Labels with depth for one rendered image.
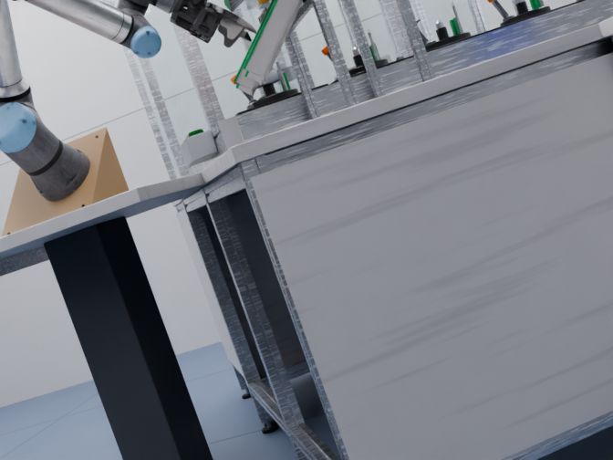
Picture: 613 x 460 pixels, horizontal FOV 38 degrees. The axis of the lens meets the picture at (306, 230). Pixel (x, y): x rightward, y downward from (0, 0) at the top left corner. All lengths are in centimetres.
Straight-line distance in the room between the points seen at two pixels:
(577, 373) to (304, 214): 59
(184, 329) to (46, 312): 94
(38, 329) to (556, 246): 462
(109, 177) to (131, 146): 312
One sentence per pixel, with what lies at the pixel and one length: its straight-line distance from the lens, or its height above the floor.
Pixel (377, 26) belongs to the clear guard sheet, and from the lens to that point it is 385.
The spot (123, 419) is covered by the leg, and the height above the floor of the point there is 34.
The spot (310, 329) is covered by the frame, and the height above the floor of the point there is 52.
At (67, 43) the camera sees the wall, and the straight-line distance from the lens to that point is 562.
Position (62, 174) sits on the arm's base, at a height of 97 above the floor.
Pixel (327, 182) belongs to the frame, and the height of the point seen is 75.
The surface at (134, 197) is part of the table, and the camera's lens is 177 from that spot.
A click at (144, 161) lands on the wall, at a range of 541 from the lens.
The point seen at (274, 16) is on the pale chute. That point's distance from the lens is 185.
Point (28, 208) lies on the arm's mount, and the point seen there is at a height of 93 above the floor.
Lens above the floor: 77
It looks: 3 degrees down
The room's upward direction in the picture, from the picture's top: 19 degrees counter-clockwise
